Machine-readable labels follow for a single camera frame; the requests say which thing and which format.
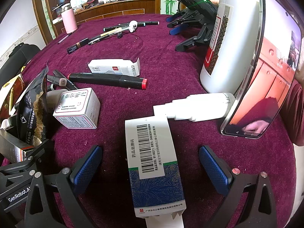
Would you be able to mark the white liquor bottle red label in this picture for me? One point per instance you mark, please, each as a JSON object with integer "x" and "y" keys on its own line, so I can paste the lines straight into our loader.
{"x": 235, "y": 40}

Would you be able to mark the black pen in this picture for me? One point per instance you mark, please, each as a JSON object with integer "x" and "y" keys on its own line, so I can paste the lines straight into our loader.
{"x": 95, "y": 41}

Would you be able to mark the small black cap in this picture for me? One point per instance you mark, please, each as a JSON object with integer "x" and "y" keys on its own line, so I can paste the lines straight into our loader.
{"x": 119, "y": 35}

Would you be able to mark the black leather sofa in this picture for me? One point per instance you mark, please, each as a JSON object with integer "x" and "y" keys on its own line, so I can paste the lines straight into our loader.
{"x": 19, "y": 54}

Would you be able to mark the black marker pink cap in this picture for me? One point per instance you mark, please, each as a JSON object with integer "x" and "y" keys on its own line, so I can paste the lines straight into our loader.
{"x": 147, "y": 23}

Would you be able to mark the wooden cabinet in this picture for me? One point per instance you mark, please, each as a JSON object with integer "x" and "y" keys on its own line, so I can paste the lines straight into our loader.
{"x": 114, "y": 10}

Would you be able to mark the pink thermos bottle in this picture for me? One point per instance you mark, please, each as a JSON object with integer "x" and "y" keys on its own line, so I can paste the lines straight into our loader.
{"x": 69, "y": 21}

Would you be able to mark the black marker grey cap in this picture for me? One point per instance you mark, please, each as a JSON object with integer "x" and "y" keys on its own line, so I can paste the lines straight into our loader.
{"x": 62, "y": 80}

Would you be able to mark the grey pen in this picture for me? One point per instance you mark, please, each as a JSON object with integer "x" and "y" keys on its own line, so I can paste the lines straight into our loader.
{"x": 64, "y": 38}

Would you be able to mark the red gold packet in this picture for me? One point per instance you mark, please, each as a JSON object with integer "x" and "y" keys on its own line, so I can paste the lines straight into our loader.
{"x": 11, "y": 92}

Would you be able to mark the white staple box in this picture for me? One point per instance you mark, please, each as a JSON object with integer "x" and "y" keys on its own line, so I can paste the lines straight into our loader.
{"x": 111, "y": 67}

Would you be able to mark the blue white medicine box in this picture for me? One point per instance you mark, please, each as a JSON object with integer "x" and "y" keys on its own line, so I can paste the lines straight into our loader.
{"x": 156, "y": 194}

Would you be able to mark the black snack packet gold print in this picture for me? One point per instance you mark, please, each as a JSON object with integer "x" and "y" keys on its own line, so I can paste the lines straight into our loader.
{"x": 30, "y": 114}

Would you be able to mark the white spray bottle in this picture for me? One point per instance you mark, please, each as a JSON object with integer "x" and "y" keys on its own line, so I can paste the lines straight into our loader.
{"x": 204, "y": 106}

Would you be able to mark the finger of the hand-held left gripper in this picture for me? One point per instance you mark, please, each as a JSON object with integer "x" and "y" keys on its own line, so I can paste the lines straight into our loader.
{"x": 35, "y": 150}

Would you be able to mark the small white plastic object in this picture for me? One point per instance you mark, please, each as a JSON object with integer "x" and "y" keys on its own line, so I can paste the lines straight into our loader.
{"x": 133, "y": 26}

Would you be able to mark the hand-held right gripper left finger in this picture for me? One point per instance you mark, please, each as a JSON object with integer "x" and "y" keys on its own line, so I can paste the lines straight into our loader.
{"x": 87, "y": 168}

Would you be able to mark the black smartphone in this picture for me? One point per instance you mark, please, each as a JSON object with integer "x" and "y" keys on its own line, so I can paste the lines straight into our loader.
{"x": 268, "y": 64}

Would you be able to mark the black marker blue cap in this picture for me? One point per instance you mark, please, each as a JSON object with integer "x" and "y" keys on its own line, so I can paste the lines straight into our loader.
{"x": 114, "y": 27}

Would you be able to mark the small white medicine box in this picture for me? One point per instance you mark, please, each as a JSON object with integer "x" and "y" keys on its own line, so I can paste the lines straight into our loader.
{"x": 76, "y": 106}

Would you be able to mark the yellow pen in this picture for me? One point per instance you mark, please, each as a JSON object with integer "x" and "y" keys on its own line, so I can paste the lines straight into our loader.
{"x": 106, "y": 34}

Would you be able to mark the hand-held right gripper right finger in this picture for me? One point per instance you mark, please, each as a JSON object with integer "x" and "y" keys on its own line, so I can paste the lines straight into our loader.
{"x": 213, "y": 171}

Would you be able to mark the black marker red caps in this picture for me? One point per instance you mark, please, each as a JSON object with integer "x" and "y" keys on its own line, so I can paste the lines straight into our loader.
{"x": 106, "y": 78}

